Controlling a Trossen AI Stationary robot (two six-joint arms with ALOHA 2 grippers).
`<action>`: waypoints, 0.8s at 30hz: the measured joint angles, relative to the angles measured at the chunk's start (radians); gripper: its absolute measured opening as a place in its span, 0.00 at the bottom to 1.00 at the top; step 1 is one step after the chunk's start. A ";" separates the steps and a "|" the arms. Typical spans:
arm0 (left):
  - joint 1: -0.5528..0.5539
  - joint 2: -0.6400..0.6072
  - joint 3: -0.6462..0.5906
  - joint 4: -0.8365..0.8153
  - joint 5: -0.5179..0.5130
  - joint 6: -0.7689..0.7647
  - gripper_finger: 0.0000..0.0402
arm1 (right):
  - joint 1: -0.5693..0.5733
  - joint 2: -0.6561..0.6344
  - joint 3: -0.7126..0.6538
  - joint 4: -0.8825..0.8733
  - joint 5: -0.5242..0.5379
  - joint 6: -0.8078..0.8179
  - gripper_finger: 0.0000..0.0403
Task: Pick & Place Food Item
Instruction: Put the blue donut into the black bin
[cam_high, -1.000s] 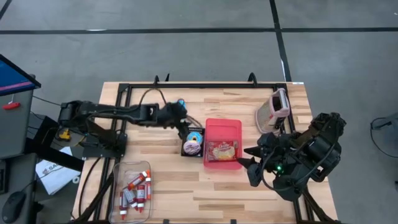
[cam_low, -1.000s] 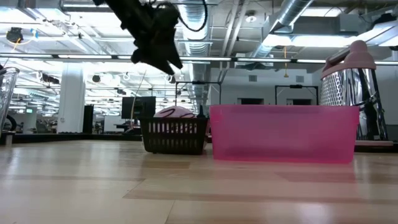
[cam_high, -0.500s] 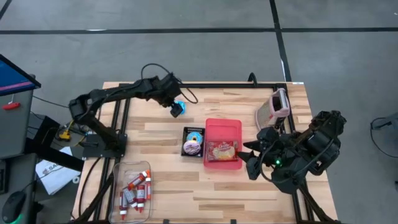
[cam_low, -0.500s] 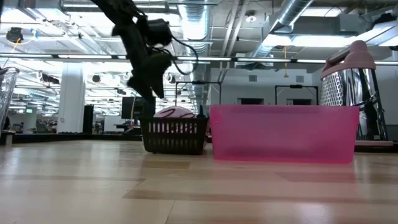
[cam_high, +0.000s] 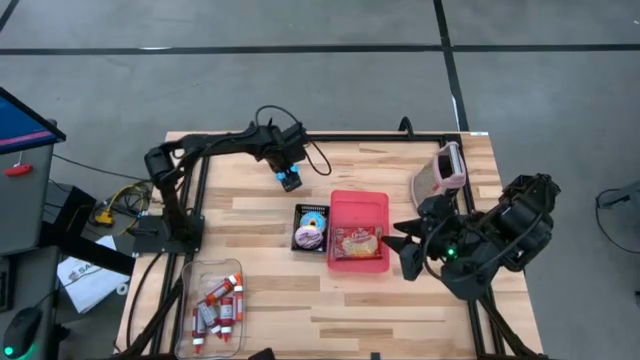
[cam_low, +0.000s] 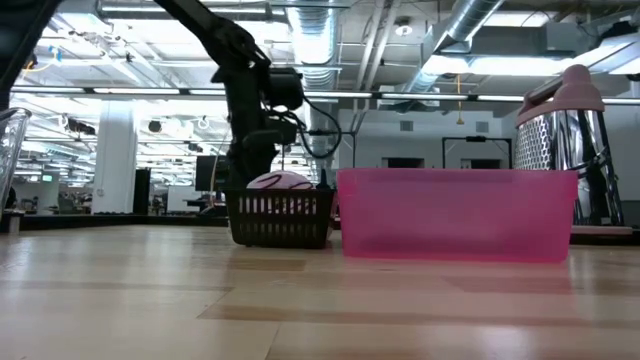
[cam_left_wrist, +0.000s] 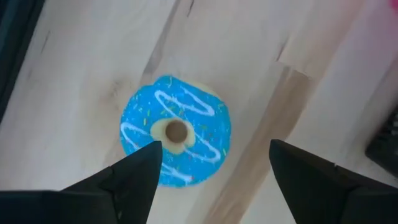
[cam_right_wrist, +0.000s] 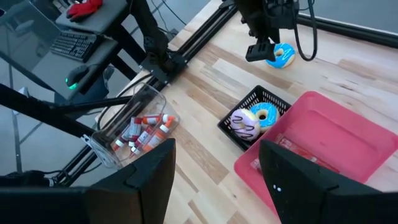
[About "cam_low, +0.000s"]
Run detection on white building column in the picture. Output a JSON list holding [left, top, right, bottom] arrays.
[[91, 99, 139, 215]]

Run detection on yellow hanging cord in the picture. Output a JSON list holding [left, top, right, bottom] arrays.
[[455, 74, 464, 126]]

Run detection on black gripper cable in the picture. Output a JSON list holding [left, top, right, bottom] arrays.
[[298, 96, 344, 161]]

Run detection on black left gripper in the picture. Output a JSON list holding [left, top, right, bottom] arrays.
[[212, 63, 307, 191]]

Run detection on pink frosted toy donut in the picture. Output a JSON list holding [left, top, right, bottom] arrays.
[[246, 170, 316, 191]]

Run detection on long ceiling light strip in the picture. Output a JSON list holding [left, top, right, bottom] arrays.
[[0, 85, 640, 104]]

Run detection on clear plastic bin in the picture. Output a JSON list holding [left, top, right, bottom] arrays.
[[0, 106, 33, 221]]

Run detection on silver ventilation duct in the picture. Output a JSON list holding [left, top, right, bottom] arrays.
[[287, 0, 346, 171]]

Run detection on black metal stand frame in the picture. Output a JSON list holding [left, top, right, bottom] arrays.
[[441, 136, 513, 170], [281, 130, 357, 190]]

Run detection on pink translucent plastic bin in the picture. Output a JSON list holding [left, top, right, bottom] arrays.
[[336, 167, 580, 264]]

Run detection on black background cabinet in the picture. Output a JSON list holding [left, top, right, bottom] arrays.
[[133, 168, 152, 215]]

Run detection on black background monitor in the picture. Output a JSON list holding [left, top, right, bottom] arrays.
[[194, 154, 231, 193]]

